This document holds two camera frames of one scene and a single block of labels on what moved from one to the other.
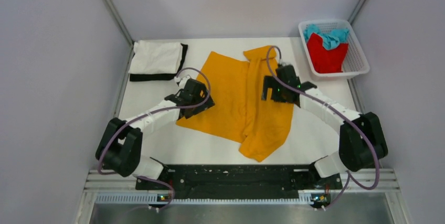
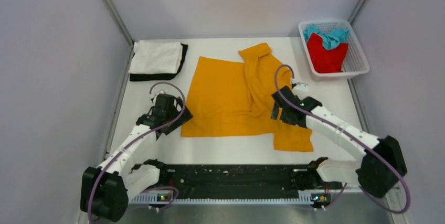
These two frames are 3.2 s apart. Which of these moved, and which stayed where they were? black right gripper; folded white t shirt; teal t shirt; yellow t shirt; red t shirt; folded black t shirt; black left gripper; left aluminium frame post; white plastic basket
Moved: black right gripper; yellow t shirt; black left gripper
Stayed: folded white t shirt; folded black t shirt; left aluminium frame post; white plastic basket; red t shirt; teal t shirt
